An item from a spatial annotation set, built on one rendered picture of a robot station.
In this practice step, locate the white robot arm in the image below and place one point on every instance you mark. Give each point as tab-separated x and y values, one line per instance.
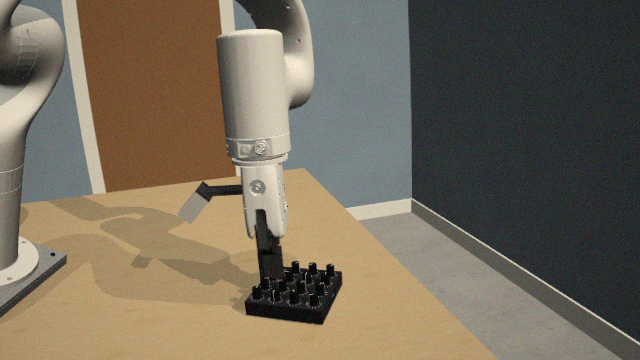
258	88

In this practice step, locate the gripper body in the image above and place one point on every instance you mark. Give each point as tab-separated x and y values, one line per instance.
271	195

